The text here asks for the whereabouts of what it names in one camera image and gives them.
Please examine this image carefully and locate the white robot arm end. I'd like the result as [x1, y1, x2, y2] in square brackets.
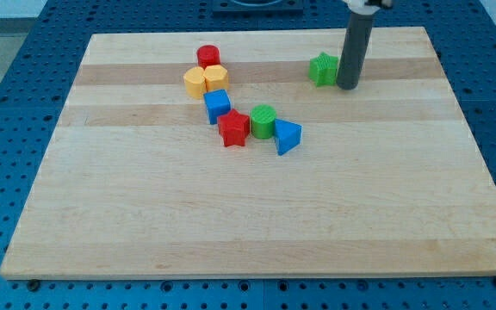
[343, 0, 394, 16]

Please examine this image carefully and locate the blue cube block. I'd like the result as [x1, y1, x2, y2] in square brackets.
[203, 90, 232, 125]

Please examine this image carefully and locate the green cylinder block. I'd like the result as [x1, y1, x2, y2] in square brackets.
[250, 104, 276, 140]

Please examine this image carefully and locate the red star block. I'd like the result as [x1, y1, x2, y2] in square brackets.
[217, 108, 251, 147]

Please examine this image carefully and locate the blue triangle block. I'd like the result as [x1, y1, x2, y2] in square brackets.
[274, 119, 302, 156]

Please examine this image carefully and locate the red cylinder block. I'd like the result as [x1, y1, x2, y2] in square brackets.
[196, 45, 221, 69]

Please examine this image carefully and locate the green star block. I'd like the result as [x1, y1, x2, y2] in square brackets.
[308, 52, 338, 87]

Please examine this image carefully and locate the yellow hexagon block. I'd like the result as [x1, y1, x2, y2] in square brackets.
[203, 65, 230, 91]

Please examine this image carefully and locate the wooden board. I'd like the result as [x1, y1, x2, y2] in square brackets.
[0, 27, 496, 281]

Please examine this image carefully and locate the yellow heart block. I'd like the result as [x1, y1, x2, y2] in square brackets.
[183, 66, 207, 99]

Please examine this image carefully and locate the gray cylindrical pusher rod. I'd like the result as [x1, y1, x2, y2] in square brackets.
[336, 12, 374, 90]

